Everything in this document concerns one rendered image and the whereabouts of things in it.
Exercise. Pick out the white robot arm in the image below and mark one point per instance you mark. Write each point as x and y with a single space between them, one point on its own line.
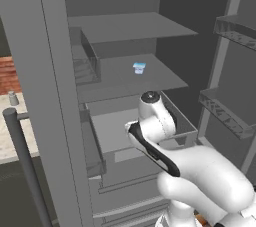
203 174

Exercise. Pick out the grey fridge shelf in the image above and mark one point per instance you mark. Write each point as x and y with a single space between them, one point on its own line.
133 77
130 26

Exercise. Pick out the grey fridge drawer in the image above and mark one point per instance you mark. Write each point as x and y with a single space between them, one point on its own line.
110 131

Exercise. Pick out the clear fridge bin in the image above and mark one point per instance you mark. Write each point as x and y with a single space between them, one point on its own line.
87 59

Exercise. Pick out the grey fridge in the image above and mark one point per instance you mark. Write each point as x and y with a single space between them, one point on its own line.
133 37

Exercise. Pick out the grey fridge door with racks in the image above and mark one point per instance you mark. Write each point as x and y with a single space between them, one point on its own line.
233 71

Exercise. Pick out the white blue yogurt cup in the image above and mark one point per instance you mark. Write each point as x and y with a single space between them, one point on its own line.
139 67

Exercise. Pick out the clear door rack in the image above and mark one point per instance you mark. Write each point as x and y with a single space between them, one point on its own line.
236 30
226 111

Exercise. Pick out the small grey shaker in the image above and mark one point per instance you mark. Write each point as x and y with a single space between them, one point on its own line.
13 98

